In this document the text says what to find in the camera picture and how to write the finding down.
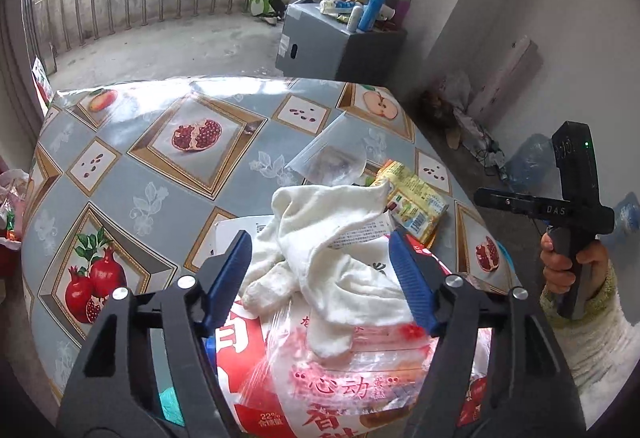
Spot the white cloth sock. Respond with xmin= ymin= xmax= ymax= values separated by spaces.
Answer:
xmin=239 ymin=182 xmax=413 ymax=359

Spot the red white snack bag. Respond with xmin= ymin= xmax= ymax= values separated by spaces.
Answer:
xmin=214 ymin=236 xmax=494 ymax=438

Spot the person's right hand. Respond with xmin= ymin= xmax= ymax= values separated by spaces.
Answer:
xmin=540 ymin=233 xmax=610 ymax=299

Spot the large water jug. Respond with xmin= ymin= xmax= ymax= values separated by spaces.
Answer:
xmin=504 ymin=133 xmax=555 ymax=193

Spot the yellow green drink carton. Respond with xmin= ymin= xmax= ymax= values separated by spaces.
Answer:
xmin=373 ymin=161 xmax=448 ymax=246

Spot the clear plastic zip bag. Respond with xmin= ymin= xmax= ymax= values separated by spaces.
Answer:
xmin=285 ymin=113 xmax=386 ymax=187

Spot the fruit pattern tablecloth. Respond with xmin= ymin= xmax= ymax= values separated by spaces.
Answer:
xmin=22 ymin=78 xmax=516 ymax=396

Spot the pile of colourful bags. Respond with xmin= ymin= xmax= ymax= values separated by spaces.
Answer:
xmin=0 ymin=169 xmax=29 ymax=280

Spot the grey cabinet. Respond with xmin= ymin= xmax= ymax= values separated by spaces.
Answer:
xmin=276 ymin=3 xmax=407 ymax=86

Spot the blue spray bottle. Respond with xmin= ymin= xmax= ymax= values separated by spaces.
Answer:
xmin=357 ymin=0 xmax=395 ymax=31

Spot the white small bottle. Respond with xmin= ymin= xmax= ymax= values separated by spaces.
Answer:
xmin=346 ymin=3 xmax=363 ymax=32

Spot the white green carton on floor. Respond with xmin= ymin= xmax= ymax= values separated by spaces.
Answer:
xmin=247 ymin=0 xmax=276 ymax=17

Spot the wooden board against wall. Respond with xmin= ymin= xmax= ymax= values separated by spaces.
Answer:
xmin=466 ymin=36 xmax=540 ymax=126

